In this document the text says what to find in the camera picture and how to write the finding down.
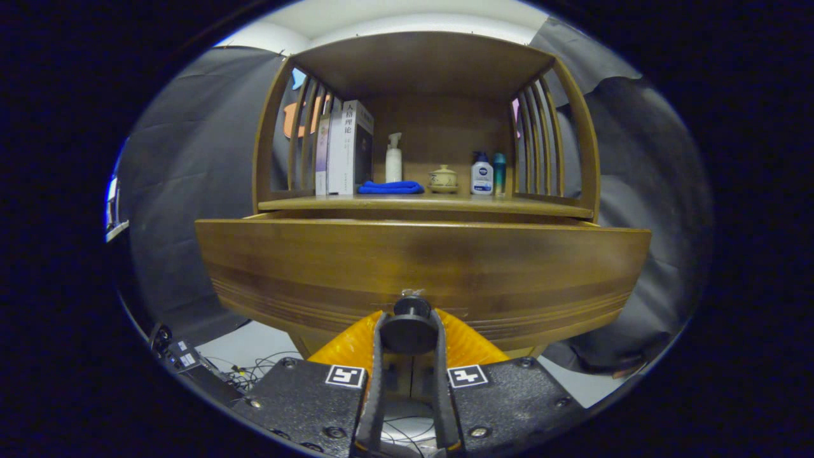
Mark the wooden countertop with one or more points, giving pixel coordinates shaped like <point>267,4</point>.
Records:
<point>445,202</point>

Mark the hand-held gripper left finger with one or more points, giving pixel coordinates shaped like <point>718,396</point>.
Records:
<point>305,401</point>

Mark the blue folded cloth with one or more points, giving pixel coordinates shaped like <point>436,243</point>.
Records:
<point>391,187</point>

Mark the pale green lidded teacup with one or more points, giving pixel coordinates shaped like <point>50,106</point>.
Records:
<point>443,179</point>

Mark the white lotion bottle blue cap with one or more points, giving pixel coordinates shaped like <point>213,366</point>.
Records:
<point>482,178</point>

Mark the pale purple book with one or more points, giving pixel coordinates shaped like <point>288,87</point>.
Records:
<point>322,159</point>

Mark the white stand tray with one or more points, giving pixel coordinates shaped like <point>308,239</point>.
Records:
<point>117,230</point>

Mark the white book dark portrait cover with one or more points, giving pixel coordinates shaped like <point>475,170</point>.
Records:
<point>362,152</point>

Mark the teal slim bottle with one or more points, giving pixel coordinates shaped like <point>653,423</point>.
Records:
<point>500,175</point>

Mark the black equipment box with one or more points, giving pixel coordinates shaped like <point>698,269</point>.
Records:
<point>191,366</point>

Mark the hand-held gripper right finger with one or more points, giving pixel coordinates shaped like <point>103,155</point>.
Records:
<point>509,401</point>

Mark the wooden cabinet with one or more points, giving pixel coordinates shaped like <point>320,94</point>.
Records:
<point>432,70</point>

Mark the wooden cabinet door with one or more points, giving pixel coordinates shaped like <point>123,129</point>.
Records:
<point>399,381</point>
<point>423,381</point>

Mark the white pump bottle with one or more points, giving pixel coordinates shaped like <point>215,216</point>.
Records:
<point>393,165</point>

